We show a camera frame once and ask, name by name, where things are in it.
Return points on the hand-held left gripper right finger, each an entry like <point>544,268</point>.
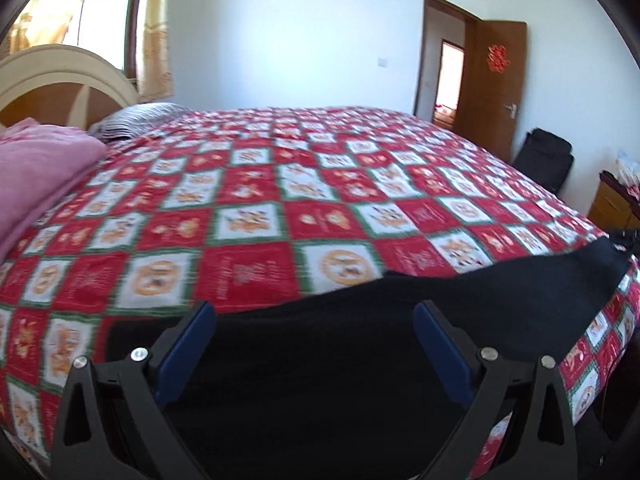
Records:
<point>440,355</point>

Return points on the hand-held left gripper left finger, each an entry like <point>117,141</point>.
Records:
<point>187,355</point>

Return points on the black pants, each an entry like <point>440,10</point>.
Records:
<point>325,360</point>

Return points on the red checkered printed blanket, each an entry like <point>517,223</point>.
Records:
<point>250,235</point>

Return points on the black bag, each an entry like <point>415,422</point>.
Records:
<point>542,160</point>

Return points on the wooden cabinet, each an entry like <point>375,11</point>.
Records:
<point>612,207</point>

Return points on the pink blanket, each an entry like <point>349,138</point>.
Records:
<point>40,170</point>

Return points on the grey striped pillow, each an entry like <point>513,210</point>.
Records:
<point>135,117</point>

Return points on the brown wooden door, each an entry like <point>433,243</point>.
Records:
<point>495,110</point>

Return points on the clutter of packets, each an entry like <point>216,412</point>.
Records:
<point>627,170</point>

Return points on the red door decoration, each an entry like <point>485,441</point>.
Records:
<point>496,58</point>

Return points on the cream wooden headboard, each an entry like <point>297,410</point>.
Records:
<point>55,75</point>

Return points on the yellow patterned curtain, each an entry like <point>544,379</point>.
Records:
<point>155,35</point>

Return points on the window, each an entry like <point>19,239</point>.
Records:
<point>75,5</point>

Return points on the brown door frame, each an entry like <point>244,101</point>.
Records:
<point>425,60</point>

